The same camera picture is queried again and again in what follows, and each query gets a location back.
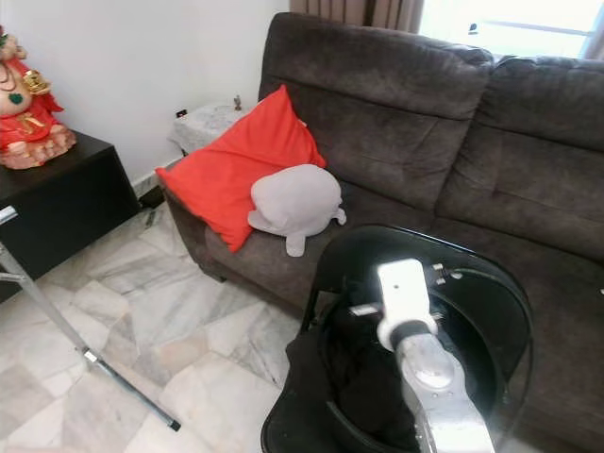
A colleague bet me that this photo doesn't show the brown curtain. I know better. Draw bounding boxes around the brown curtain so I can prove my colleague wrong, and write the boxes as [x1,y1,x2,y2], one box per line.
[291,0,426,34]

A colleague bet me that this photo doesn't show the grey plush pillow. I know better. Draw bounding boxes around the grey plush pillow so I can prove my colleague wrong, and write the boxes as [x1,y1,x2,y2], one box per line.
[248,163,347,258]

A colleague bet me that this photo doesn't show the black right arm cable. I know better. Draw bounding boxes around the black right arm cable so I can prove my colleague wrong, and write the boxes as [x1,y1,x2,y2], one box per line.
[434,266,534,416]

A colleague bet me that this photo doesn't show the black low tv console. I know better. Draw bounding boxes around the black low tv console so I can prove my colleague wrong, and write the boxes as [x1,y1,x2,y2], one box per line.
[0,130,143,303]

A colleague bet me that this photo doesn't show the black shirt red trim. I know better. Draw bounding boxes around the black shirt red trim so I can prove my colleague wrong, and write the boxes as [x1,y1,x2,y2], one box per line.
[288,288,426,453]

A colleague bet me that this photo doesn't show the dark brown fabric sofa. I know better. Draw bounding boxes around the dark brown fabric sofa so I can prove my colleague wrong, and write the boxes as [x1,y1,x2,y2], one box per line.
[160,11,604,453]

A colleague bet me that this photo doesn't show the bright window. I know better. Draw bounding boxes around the bright window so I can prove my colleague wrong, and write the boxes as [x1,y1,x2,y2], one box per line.
[420,0,604,59]

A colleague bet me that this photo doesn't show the side table lace cloth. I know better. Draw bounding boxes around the side table lace cloth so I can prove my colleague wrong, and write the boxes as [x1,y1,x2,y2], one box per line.
[170,102,251,157]

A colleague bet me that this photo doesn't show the red square cushion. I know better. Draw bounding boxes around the red square cushion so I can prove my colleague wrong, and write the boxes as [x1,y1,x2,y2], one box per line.
[156,85,327,253]

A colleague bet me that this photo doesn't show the silver metal clothes rack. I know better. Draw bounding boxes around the silver metal clothes rack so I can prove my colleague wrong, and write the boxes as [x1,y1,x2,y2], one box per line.
[0,206,182,432]

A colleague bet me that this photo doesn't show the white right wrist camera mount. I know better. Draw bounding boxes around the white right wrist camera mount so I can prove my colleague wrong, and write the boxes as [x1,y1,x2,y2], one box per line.
[376,259,440,352]

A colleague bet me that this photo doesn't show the red laughing buddha statue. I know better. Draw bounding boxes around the red laughing buddha statue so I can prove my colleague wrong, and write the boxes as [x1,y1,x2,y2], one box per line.
[0,28,76,171]

